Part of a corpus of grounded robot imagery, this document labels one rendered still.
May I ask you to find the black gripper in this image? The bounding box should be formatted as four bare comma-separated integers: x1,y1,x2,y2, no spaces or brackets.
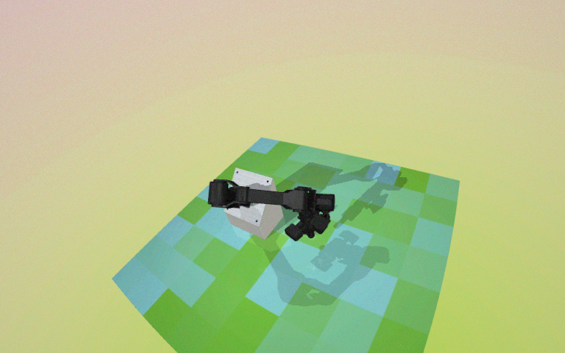
285,210,330,241

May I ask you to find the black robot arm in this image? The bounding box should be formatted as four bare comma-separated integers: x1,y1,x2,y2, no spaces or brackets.
208,179,335,234

